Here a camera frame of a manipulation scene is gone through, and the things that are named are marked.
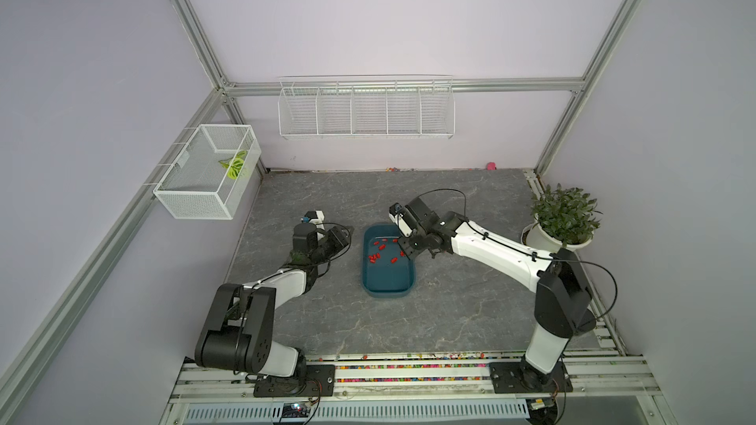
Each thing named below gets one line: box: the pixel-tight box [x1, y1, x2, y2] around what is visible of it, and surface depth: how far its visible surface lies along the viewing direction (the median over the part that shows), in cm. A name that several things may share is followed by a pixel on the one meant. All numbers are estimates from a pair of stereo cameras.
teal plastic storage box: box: [361, 223, 416, 299], surface depth 94 cm
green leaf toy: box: [217, 150, 249, 181], surface depth 83 cm
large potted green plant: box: [520, 182, 604, 253], surface depth 86 cm
